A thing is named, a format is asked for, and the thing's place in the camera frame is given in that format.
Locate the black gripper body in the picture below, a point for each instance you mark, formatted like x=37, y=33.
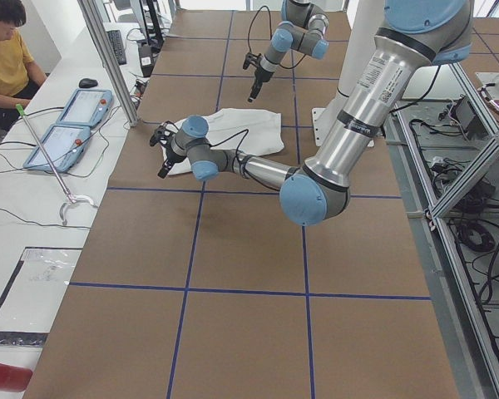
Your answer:
x=257, y=78
x=170, y=157

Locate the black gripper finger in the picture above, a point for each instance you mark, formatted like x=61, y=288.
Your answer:
x=165, y=169
x=255, y=90

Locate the white long-sleeve printed shirt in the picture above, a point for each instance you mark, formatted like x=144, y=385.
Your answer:
x=234, y=141

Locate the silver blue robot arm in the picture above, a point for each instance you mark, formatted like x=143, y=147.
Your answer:
x=302, y=29
x=389, y=41

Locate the upper blue teach pendant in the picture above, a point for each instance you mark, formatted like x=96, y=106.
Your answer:
x=86, y=107

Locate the blue teach pendant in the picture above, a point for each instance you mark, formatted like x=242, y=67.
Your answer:
x=64, y=144
x=86, y=107

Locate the black computer mouse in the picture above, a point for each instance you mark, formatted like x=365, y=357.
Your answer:
x=87, y=83

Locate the reacher grabber stick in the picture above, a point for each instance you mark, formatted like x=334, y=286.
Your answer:
x=72, y=200

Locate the lower blue teach pendant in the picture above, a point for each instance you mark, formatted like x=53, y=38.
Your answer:
x=64, y=144

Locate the black keyboard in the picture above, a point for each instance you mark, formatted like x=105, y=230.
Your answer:
x=117, y=46

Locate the person in yellow shirt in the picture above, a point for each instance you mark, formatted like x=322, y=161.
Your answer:
x=20, y=75

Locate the clear plastic sheet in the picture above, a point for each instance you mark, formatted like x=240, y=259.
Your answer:
x=33, y=294

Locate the red cylinder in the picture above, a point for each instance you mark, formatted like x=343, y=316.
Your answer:
x=14, y=379

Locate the aluminium frame post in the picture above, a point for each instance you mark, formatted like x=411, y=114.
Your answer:
x=99, y=37

